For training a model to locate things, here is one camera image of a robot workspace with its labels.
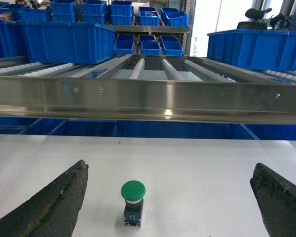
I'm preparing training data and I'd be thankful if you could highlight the green mushroom push button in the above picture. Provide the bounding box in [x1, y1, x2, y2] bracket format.
[121, 180, 146, 227]

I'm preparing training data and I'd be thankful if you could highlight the large blue bin centre shelf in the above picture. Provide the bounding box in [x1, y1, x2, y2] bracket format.
[17, 21, 115, 64]

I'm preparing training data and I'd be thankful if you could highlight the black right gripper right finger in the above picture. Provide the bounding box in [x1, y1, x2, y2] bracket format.
[250, 163, 296, 237]

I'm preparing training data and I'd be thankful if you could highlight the large blue bin far left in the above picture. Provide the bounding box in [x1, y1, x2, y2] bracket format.
[0, 20, 28, 58]

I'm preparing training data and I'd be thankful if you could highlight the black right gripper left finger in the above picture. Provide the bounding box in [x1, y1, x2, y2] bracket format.
[0, 160, 89, 237]

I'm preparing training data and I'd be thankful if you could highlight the small blue bin back right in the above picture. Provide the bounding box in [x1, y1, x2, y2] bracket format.
[160, 35, 184, 56]

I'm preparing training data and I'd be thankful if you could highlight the small blue bin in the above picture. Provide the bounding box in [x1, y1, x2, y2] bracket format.
[139, 35, 161, 55]
[160, 35, 184, 56]
[114, 34, 135, 54]

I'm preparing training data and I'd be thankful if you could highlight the small blue bin back middle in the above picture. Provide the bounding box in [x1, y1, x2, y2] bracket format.
[139, 35, 161, 55]

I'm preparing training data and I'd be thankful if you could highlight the stainless steel roller shelf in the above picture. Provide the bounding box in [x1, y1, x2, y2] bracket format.
[0, 55, 296, 124]

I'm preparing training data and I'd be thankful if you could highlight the large blue bin right shelf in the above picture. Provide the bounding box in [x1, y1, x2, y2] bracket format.
[207, 29, 296, 71]

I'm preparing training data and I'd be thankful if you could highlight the black office chair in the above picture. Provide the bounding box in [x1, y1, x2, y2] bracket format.
[236, 8, 272, 30]

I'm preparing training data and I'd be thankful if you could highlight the small blue bin back left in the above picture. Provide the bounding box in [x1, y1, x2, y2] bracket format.
[114, 34, 135, 54]

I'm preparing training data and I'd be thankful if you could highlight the large blue bin shelf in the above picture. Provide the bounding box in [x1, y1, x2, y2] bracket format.
[207, 29, 296, 71]
[17, 21, 115, 64]

